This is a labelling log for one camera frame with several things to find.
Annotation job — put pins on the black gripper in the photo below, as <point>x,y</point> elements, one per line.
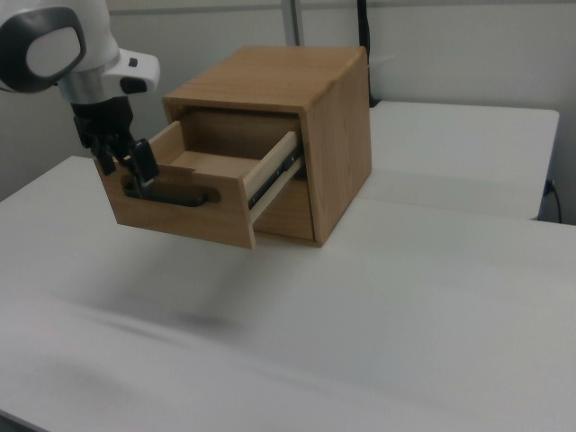
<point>102,121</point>

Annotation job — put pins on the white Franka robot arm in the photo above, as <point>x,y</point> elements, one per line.
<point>85,49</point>

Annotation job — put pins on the black metal drawer slide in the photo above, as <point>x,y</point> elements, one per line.
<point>274,176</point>

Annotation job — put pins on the wooden two-drawer cabinet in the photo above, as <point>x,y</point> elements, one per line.
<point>343,157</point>

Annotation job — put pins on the grey partition post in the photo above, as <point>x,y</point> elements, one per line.
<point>293,22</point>

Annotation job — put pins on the black camera stand pole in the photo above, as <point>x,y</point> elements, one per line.
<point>365,54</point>

